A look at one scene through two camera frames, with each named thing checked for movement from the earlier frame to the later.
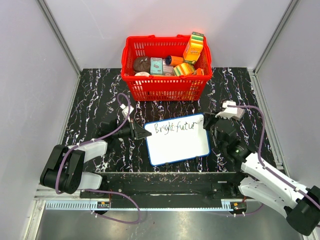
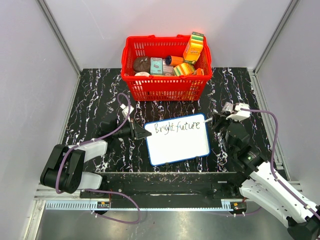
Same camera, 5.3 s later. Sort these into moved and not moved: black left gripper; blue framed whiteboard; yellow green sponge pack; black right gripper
Moved: black right gripper
Not moved: yellow green sponge pack; black left gripper; blue framed whiteboard
